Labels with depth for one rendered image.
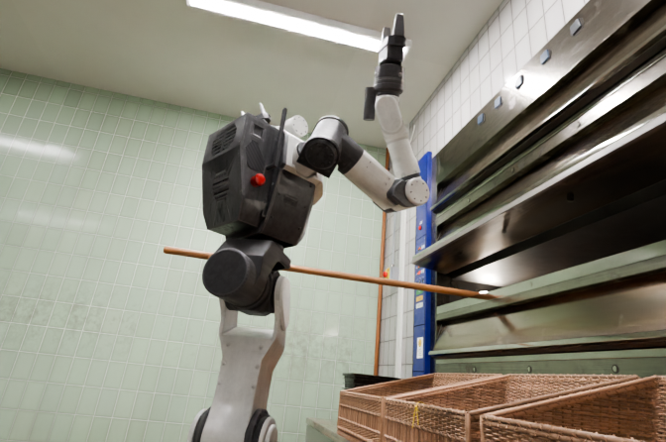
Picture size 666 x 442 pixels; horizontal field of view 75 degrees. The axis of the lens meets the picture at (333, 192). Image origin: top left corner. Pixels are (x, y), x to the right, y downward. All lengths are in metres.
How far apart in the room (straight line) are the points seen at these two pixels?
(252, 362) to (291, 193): 0.44
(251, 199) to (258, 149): 0.14
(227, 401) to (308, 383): 1.96
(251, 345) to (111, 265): 2.13
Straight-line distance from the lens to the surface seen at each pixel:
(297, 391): 3.09
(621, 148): 1.34
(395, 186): 1.18
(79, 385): 3.16
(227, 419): 1.16
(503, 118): 2.15
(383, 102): 1.25
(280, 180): 1.16
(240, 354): 1.18
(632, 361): 1.45
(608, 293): 1.54
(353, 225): 3.34
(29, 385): 3.23
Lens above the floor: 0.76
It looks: 24 degrees up
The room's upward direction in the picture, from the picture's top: 6 degrees clockwise
